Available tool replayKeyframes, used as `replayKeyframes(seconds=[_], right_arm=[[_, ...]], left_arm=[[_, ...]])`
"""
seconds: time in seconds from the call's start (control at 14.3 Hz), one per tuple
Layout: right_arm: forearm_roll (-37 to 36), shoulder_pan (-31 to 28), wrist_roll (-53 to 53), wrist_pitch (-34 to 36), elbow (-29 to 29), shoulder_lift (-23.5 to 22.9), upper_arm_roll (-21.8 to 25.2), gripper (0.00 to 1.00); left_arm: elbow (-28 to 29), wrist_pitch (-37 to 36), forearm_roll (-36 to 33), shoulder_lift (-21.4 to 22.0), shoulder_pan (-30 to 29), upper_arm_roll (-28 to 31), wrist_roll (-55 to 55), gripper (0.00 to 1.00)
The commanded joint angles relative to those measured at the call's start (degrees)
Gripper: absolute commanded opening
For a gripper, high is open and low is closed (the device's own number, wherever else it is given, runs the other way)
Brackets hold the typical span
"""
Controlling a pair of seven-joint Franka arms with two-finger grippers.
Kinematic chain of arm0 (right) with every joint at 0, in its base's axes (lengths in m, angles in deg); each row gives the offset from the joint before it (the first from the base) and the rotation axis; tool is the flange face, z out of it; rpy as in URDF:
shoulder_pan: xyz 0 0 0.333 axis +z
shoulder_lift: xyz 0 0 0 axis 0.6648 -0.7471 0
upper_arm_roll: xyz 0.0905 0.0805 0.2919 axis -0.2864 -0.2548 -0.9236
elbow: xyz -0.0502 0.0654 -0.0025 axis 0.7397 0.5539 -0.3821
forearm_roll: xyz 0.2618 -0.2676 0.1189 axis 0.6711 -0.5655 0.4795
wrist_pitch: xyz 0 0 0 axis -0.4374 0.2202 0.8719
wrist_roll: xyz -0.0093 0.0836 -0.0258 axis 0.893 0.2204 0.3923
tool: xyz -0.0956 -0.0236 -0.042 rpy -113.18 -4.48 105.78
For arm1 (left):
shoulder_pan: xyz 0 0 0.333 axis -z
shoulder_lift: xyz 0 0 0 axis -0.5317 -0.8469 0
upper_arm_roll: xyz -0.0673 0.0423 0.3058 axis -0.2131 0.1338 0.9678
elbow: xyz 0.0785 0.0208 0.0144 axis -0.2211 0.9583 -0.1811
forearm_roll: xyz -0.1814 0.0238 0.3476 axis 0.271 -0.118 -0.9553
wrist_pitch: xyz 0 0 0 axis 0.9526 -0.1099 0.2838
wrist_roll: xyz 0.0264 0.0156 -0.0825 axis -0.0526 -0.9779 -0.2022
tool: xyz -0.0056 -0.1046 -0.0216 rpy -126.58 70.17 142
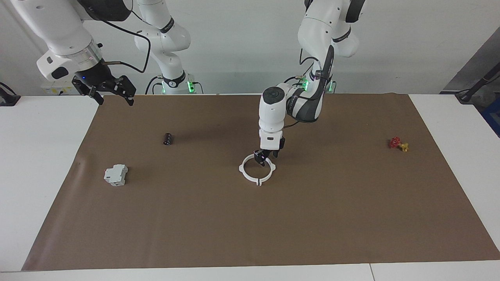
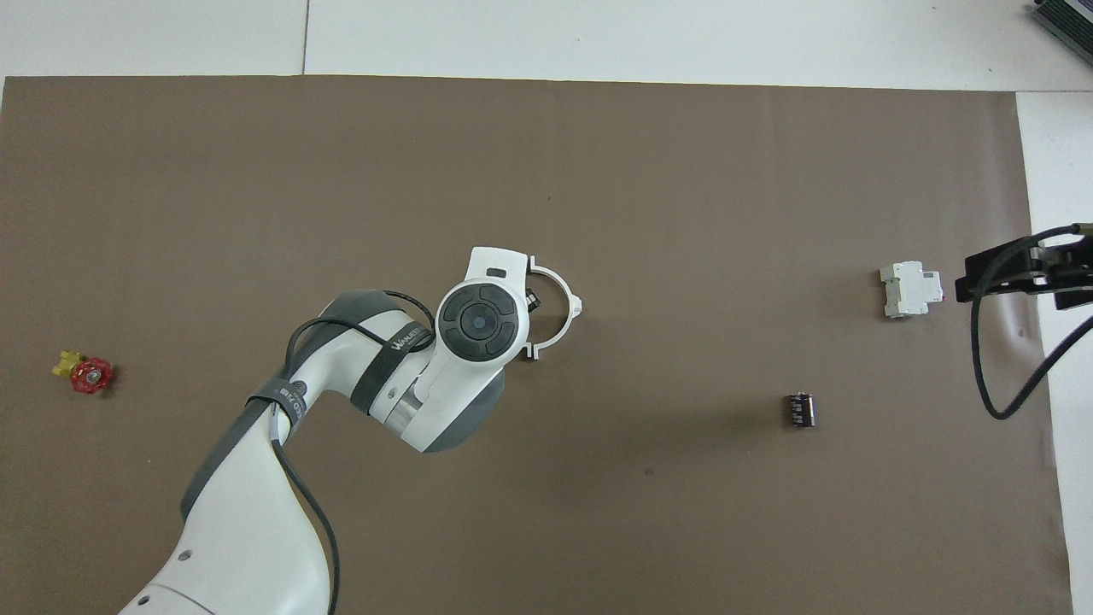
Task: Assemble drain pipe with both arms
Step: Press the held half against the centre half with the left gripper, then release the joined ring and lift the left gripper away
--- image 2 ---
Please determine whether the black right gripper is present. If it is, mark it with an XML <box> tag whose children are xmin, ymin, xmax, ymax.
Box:
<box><xmin>954</xmin><ymin>225</ymin><xmax>1093</xmax><ymax>311</ymax></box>

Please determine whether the white half pipe clamp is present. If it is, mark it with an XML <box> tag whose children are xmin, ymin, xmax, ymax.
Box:
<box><xmin>527</xmin><ymin>254</ymin><xmax>584</xmax><ymax>362</ymax></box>

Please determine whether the white circuit breaker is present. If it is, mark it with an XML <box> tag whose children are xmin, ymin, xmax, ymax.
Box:
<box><xmin>879</xmin><ymin>260</ymin><xmax>945</xmax><ymax>320</ymax></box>

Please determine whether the brown paper table mat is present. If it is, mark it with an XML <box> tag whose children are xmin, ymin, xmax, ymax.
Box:
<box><xmin>0</xmin><ymin>75</ymin><xmax>1075</xmax><ymax>615</ymax></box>

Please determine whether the black cylindrical capacitor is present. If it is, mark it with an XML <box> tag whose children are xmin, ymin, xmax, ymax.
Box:
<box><xmin>783</xmin><ymin>390</ymin><xmax>817</xmax><ymax>430</ymax></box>

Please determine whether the grey ribbed metal device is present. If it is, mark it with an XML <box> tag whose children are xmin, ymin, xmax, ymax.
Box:
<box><xmin>1027</xmin><ymin>0</ymin><xmax>1093</xmax><ymax>49</ymax></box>

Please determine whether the red handwheel brass valve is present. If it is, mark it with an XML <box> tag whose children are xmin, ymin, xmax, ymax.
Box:
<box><xmin>52</xmin><ymin>348</ymin><xmax>117</xmax><ymax>396</ymax></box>

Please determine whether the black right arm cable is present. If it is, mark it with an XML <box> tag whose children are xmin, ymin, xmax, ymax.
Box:
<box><xmin>970</xmin><ymin>223</ymin><xmax>1093</xmax><ymax>420</ymax></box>

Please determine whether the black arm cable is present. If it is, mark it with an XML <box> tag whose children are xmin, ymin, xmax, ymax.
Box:
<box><xmin>970</xmin><ymin>223</ymin><xmax>1093</xmax><ymax>420</ymax></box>
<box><xmin>266</xmin><ymin>290</ymin><xmax>439</xmax><ymax>615</ymax></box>

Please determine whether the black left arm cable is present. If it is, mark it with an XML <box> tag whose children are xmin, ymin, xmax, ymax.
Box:
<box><xmin>266</xmin><ymin>290</ymin><xmax>439</xmax><ymax>615</ymax></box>

